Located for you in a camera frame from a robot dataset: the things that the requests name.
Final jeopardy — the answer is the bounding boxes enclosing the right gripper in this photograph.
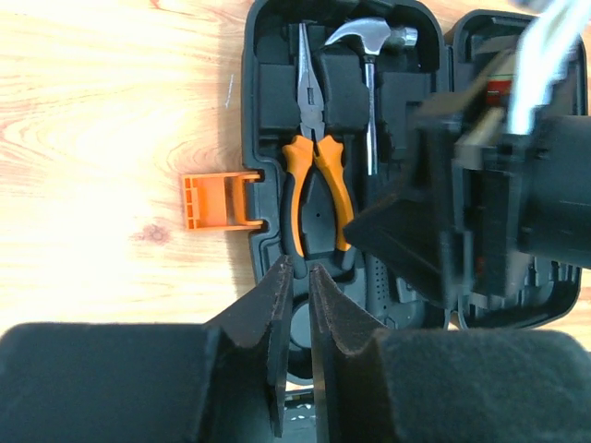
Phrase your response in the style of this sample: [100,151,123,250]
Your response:
[344,92,590,309]

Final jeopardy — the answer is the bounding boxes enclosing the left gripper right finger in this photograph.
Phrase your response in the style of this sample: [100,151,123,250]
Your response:
[309,266,590,442]

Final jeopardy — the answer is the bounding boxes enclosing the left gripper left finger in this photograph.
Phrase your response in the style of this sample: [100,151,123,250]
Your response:
[1,257,294,442]

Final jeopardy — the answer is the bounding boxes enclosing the orange needle nose pliers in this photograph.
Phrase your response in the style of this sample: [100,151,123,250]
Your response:
[280,22,355,279]

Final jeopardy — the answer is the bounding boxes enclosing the black plastic tool case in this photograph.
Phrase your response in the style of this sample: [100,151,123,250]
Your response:
[242,1,590,384]

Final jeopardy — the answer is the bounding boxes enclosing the orange case latch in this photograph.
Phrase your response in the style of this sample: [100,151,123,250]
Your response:
[181,171,264,232]

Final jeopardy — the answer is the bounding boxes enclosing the claw hammer black grip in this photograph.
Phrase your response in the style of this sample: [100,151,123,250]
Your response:
[324,18,392,323]

